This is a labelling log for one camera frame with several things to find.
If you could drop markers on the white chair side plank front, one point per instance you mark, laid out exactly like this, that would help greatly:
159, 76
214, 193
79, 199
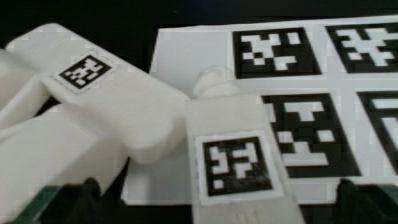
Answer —
59, 146

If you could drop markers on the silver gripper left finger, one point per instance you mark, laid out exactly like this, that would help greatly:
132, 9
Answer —
70, 204

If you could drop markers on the white paper tag sheet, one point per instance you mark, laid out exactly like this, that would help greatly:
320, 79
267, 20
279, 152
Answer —
319, 65

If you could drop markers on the white chair side plank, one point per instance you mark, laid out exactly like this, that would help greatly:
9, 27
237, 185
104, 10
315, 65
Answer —
59, 146
98, 82

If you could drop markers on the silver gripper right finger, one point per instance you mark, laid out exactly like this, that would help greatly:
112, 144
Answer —
366, 203

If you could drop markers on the white chair leg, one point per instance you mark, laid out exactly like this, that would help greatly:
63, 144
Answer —
242, 193

